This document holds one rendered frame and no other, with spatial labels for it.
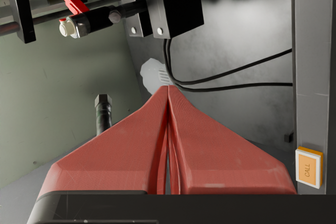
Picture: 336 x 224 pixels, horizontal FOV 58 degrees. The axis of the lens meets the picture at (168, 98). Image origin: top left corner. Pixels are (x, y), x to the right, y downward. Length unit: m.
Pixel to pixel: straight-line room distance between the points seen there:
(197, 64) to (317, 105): 0.32
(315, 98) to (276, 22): 0.17
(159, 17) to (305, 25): 0.20
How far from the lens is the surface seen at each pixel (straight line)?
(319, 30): 0.36
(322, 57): 0.37
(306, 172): 0.44
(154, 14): 0.46
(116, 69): 0.80
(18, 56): 0.69
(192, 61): 0.65
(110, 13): 0.42
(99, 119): 0.38
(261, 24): 0.53
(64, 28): 0.41
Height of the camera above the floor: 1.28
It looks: 36 degrees down
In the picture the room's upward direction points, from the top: 120 degrees counter-clockwise
